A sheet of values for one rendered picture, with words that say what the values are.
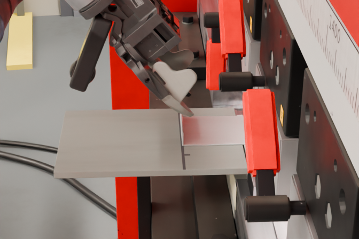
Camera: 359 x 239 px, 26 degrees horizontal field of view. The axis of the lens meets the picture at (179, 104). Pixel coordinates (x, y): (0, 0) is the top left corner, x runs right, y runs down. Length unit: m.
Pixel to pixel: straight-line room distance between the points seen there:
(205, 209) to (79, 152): 0.20
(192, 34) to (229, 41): 1.02
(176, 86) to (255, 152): 0.54
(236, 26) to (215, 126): 0.45
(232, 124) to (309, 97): 0.64
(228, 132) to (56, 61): 2.76
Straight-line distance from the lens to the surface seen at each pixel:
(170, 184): 1.25
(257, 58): 0.81
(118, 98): 2.06
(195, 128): 1.15
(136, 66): 1.05
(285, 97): 0.62
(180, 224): 1.16
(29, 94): 3.55
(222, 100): 1.47
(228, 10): 0.73
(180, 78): 1.07
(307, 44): 0.54
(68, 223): 2.68
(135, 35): 1.04
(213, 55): 0.90
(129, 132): 1.15
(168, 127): 1.16
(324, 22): 0.49
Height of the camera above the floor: 1.56
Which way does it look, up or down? 27 degrees down
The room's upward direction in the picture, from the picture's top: straight up
